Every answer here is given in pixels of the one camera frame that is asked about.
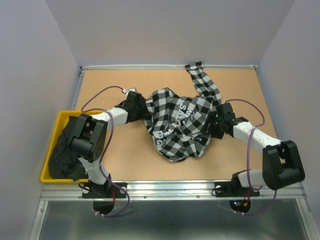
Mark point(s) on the dark shirt in bin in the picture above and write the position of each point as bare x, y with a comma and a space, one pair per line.
64, 164

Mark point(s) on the yellow plastic bin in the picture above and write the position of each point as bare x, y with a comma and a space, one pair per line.
60, 123

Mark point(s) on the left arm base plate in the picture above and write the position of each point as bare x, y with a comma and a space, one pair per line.
92, 190

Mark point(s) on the aluminium front rail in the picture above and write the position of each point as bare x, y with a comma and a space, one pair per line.
159, 190

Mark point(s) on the black white checkered shirt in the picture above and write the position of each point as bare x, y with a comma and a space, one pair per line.
177, 123

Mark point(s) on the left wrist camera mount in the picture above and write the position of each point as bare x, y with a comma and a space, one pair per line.
126, 91

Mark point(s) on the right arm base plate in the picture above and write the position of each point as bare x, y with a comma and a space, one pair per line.
227, 189

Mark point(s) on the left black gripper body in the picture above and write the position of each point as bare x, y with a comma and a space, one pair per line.
141, 110

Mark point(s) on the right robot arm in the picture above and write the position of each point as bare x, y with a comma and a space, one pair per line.
281, 162

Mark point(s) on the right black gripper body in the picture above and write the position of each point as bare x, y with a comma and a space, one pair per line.
215, 128

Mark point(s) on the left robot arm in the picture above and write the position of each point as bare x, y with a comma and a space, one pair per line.
88, 136

